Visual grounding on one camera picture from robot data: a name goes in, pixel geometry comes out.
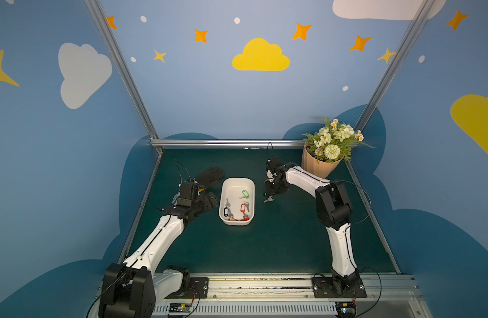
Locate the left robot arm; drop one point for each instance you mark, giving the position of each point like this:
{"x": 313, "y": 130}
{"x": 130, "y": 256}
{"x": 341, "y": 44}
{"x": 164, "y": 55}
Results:
{"x": 131, "y": 288}

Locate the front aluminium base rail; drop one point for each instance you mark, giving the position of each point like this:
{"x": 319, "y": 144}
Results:
{"x": 293, "y": 295}

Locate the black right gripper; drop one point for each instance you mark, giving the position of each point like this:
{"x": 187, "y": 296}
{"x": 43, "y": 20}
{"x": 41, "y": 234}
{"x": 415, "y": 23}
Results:
{"x": 272, "y": 188}

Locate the left rear aluminium post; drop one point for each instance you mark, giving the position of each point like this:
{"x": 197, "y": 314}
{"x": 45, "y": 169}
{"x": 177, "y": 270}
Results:
{"x": 97, "y": 13}

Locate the left floor frame rail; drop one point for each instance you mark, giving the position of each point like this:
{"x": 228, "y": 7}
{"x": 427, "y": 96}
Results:
{"x": 131, "y": 234}

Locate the floor frame rail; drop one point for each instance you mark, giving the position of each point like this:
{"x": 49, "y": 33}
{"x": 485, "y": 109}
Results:
{"x": 370, "y": 215}
{"x": 131, "y": 234}

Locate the aluminium post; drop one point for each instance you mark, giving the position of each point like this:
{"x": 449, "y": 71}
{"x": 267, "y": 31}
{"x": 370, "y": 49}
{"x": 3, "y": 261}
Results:
{"x": 408, "y": 40}
{"x": 97, "y": 13}

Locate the right controller board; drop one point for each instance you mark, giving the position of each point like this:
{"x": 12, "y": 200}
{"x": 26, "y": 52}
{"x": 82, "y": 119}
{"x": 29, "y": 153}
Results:
{"x": 345, "y": 310}

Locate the white plastic storage box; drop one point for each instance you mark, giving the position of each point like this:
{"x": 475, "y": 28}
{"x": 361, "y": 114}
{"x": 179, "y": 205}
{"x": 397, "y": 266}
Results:
{"x": 232, "y": 189}

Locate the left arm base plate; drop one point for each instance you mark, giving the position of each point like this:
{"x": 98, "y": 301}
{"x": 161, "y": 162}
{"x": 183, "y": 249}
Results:
{"x": 197, "y": 287}

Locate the left controller board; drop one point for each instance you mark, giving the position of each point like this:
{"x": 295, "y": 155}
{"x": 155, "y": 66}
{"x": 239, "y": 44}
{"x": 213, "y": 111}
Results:
{"x": 179, "y": 308}

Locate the key with green tag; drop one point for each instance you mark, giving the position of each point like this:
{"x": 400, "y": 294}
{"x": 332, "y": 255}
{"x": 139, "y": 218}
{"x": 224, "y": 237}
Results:
{"x": 245, "y": 195}

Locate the potted artificial flowers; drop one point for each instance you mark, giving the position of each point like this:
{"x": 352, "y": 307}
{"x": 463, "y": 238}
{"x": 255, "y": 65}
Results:
{"x": 329, "y": 146}

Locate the right floor frame rail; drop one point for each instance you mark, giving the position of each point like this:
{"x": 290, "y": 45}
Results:
{"x": 370, "y": 215}

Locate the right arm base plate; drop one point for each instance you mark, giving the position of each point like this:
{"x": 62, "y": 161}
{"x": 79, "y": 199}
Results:
{"x": 327, "y": 287}

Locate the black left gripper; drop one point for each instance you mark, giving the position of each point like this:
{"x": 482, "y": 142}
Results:
{"x": 204, "y": 187}

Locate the right rear aluminium post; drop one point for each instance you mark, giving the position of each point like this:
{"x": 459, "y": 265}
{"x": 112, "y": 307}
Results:
{"x": 408, "y": 40}

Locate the key with red window tag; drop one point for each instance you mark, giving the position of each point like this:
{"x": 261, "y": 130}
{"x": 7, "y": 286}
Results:
{"x": 244, "y": 208}

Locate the controller board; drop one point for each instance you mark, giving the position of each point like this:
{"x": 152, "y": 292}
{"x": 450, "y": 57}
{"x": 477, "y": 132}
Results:
{"x": 345, "y": 310}
{"x": 179, "y": 308}

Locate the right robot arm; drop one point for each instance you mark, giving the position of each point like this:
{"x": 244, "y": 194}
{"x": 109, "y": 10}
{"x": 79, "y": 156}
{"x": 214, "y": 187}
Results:
{"x": 333, "y": 209}

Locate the key with black window tag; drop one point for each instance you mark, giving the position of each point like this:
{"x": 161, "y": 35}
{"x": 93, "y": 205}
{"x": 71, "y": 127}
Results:
{"x": 227, "y": 211}

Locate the rear aluminium frame rail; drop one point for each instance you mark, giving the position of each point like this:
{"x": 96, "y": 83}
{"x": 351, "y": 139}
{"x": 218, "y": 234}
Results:
{"x": 226, "y": 143}

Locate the black yellow work glove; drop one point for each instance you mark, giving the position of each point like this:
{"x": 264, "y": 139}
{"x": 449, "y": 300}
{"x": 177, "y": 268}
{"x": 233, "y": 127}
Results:
{"x": 210, "y": 177}

